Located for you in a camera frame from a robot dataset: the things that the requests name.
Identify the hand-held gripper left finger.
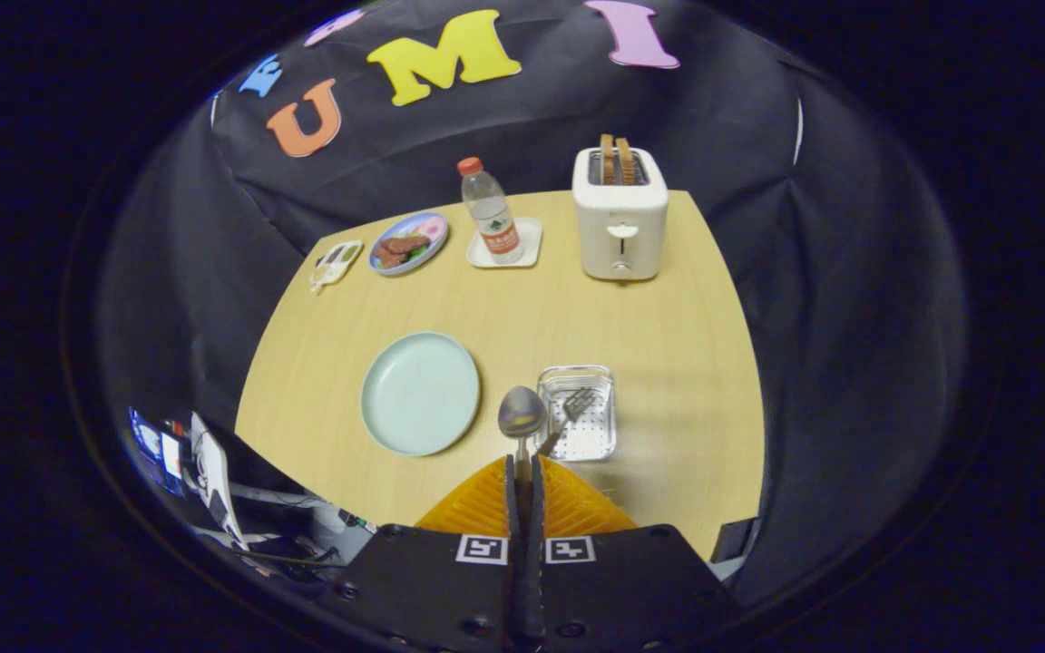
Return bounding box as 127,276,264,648
314,453,523,653

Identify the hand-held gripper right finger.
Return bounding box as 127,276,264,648
527,453,746,653

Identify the metal fork with wooden handle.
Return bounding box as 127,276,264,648
536,387,596,457

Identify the metal spoon with wooden handle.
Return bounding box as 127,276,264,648
497,385,548,482

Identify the pale green plate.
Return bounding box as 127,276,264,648
360,332,482,457

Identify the white board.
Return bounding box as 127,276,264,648
189,411,249,550

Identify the blue lit screen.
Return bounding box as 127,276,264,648
128,406,188,498

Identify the small white sauce dish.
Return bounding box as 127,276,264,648
309,239,365,294

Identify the patterned plate with food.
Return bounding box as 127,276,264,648
368,211,450,276

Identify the white square coaster tray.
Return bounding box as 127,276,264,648
467,217,543,269

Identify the clear bottle with red cap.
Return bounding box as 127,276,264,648
457,156,525,266

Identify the white toaster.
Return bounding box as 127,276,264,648
572,145,669,282

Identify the black backdrop cloth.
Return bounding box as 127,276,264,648
92,0,968,609

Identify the metal wire basket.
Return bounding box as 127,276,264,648
537,365,617,463

